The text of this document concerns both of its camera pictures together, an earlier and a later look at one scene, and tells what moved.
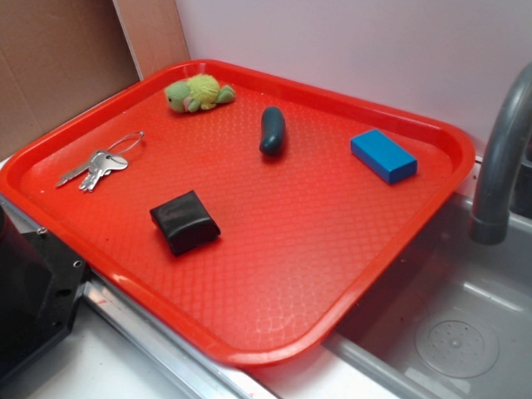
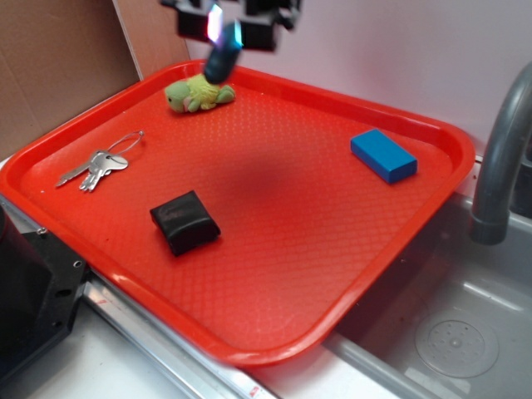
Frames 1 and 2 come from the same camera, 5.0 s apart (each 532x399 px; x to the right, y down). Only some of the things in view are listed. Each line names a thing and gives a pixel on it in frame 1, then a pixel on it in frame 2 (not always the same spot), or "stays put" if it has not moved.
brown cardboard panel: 59,56 stays put
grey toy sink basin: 455,319 stays put
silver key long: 97,160 stays put
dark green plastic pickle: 273,131 → 222,59
